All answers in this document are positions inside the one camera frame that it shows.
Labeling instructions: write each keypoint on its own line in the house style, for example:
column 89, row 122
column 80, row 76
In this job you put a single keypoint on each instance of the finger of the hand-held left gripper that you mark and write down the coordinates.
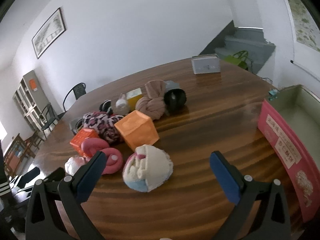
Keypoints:
column 55, row 173

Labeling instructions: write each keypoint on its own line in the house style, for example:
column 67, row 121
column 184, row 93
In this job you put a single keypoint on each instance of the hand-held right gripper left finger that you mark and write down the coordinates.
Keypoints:
column 90, row 177

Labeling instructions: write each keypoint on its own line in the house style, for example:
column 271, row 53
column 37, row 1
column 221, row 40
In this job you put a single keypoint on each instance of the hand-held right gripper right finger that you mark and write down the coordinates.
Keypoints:
column 225, row 177

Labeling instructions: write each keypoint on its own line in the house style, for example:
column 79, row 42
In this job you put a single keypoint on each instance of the white plastic packet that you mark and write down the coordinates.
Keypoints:
column 73, row 165

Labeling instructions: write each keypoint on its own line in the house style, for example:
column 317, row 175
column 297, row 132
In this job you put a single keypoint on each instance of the pink knotted foam tube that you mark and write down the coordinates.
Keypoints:
column 112, row 162

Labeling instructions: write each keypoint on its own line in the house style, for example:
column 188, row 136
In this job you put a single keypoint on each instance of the small red-orange cube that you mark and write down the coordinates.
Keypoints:
column 82, row 137

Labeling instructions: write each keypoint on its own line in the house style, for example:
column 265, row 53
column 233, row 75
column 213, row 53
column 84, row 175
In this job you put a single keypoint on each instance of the grey sock with striped cuff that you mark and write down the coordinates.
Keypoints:
column 75, row 126

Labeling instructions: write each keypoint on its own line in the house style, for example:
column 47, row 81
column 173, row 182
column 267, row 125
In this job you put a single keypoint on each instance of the pink leopard print sock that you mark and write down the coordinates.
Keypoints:
column 100, row 125

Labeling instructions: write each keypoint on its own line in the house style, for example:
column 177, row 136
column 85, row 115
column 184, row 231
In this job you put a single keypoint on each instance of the white plush doll ball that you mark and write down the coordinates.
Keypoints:
column 152, row 167

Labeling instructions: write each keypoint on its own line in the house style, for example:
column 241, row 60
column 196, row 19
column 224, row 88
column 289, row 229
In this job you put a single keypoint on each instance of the large light orange cube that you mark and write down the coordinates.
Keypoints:
column 136, row 130

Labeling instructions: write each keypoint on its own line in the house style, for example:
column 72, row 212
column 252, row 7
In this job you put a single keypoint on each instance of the pink cardboard box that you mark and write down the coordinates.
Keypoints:
column 282, row 140

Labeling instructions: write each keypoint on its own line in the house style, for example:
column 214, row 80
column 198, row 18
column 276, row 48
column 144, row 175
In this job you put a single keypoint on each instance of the dark fuzzy sock white trim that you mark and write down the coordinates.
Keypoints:
column 106, row 106

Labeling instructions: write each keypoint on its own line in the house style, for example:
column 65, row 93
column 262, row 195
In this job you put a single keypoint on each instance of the beige knotted cloth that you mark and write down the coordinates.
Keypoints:
column 152, row 100

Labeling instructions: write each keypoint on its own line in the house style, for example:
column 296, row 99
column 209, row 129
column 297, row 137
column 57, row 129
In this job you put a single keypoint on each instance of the wooden desktop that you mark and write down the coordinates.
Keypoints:
column 200, row 120

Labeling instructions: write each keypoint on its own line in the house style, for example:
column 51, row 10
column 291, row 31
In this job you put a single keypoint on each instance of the wooden chair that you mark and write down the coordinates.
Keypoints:
column 17, row 150

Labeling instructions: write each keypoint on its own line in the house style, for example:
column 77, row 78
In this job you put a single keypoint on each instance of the black metal chair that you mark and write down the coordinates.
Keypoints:
column 79, row 90
column 47, row 122

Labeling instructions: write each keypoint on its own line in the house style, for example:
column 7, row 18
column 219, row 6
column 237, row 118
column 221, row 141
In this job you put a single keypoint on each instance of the small clear bottle white cap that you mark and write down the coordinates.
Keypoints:
column 122, row 107

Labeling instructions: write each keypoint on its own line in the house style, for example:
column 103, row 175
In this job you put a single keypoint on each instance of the glass door cabinet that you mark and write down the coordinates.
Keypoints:
column 27, row 100

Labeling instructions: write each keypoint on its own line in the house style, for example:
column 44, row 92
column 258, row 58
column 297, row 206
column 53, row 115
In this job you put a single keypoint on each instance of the small yellow box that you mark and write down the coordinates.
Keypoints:
column 133, row 98

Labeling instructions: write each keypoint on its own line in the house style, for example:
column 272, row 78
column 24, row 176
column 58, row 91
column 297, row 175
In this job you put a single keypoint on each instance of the orange paper label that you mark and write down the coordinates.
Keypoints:
column 33, row 85

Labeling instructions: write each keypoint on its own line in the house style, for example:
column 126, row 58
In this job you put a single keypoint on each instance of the grey and black rolled sock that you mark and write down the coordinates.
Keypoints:
column 175, row 98

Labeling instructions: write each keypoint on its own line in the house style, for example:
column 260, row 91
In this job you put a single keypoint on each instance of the small teal packet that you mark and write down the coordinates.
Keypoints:
column 273, row 95

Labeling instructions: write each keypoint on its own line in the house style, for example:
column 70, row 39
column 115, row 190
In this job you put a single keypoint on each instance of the green shopping bag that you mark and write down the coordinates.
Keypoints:
column 237, row 58

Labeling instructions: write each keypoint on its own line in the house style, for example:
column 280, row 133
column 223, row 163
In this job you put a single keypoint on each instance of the grey staircase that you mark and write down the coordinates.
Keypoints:
column 240, row 40

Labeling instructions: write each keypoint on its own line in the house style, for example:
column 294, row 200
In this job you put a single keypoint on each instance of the framed wall picture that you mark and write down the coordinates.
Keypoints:
column 48, row 32

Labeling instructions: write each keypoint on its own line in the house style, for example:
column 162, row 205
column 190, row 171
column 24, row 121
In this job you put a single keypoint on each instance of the landscape wall scroll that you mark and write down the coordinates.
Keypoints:
column 303, row 20

